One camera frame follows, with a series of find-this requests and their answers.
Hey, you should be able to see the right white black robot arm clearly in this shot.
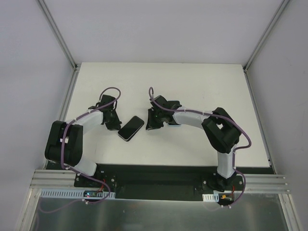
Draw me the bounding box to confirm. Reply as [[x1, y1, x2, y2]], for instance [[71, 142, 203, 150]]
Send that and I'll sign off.
[[146, 95, 242, 190]]

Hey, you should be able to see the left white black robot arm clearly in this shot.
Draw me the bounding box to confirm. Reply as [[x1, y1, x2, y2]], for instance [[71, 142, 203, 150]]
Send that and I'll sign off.
[[45, 94, 122, 187]]

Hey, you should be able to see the left aluminium corner post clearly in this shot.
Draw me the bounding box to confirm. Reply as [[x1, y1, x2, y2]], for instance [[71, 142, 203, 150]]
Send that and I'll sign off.
[[36, 0, 78, 70]]

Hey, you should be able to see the left white cable duct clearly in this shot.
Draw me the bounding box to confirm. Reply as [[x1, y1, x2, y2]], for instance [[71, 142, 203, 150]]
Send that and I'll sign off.
[[40, 189, 116, 200]]

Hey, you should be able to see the aluminium frame rail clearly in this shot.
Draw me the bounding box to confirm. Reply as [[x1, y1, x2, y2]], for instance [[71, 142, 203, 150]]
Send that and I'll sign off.
[[30, 169, 76, 189]]

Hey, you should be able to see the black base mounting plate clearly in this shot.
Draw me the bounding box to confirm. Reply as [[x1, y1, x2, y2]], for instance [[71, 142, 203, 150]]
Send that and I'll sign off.
[[74, 164, 244, 201]]

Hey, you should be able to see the right white cable duct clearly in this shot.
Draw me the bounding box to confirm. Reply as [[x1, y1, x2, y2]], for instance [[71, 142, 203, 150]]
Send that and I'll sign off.
[[202, 192, 219, 203]]

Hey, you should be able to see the white cable duct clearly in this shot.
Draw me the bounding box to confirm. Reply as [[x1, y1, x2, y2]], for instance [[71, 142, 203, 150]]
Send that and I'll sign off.
[[40, 189, 116, 200], [202, 192, 219, 203]]

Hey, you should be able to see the aluminium corner post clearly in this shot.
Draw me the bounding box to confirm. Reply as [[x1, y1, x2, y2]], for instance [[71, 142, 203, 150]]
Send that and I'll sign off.
[[36, 0, 78, 70], [243, 0, 293, 72]]

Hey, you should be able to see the gold framed black smartphone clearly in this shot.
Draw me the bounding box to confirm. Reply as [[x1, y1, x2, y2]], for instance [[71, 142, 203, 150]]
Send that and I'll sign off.
[[168, 101, 181, 110]]

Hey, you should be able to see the right aluminium corner post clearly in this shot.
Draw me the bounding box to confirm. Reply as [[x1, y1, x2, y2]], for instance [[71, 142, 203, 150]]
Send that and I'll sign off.
[[243, 0, 293, 72]]

